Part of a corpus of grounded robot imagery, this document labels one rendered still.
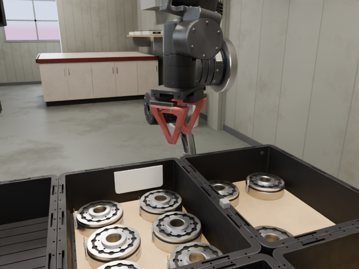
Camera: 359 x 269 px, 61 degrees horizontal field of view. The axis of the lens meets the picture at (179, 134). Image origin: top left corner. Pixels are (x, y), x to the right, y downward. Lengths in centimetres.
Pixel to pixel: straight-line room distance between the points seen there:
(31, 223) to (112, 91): 532
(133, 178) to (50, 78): 519
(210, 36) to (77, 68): 549
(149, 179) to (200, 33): 46
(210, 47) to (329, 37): 238
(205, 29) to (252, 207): 49
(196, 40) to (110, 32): 759
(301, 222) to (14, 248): 62
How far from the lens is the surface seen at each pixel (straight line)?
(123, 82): 604
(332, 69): 277
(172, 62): 51
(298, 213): 81
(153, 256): 64
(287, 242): 54
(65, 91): 594
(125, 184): 79
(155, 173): 80
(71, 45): 792
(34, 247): 72
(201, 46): 45
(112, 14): 804
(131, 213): 77
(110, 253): 61
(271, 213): 79
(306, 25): 299
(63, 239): 55
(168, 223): 66
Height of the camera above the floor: 124
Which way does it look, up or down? 18 degrees down
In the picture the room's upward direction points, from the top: straight up
